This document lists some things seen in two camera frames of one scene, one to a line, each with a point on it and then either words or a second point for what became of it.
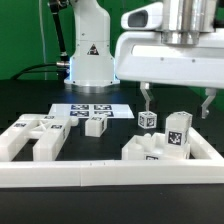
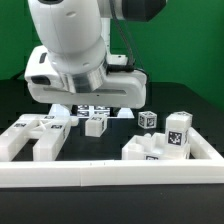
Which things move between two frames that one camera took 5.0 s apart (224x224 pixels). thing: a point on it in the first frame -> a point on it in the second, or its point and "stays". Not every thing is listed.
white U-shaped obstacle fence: [115, 172] stays
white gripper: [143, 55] -> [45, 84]
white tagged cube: [177, 135] stays
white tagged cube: [96, 125] stays
